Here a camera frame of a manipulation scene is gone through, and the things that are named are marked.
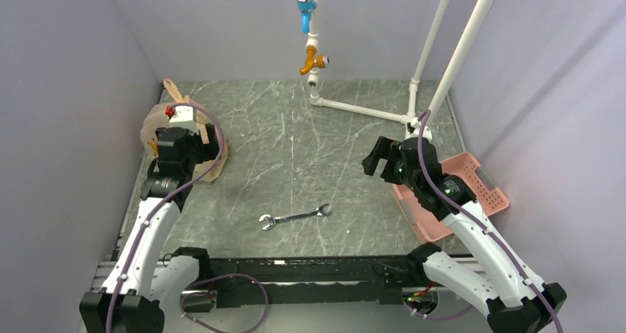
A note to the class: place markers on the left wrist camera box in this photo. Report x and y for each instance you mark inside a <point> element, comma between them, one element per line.
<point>182,117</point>

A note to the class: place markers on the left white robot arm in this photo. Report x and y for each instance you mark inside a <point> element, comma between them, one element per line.
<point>133,298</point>

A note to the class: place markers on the blue tap valve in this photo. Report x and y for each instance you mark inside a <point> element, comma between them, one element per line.
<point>306,8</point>

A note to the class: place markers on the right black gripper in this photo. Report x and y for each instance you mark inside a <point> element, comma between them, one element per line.
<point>384,148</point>

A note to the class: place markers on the orange tap valve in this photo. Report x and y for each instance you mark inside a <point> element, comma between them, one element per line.
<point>313,60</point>

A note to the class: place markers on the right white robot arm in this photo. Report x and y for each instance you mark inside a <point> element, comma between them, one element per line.
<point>510,295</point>

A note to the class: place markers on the silver open-end wrench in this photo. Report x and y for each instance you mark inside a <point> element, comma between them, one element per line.
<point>270,221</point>

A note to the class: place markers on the white PVC pipe frame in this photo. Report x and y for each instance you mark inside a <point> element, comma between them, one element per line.
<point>438,33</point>

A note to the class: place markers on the orange banana-print plastic bag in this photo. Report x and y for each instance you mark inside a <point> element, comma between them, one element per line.
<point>157,118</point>

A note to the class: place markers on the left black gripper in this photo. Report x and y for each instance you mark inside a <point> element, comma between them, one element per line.
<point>207,150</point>

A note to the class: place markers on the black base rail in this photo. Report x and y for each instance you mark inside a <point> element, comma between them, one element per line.
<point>236,282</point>

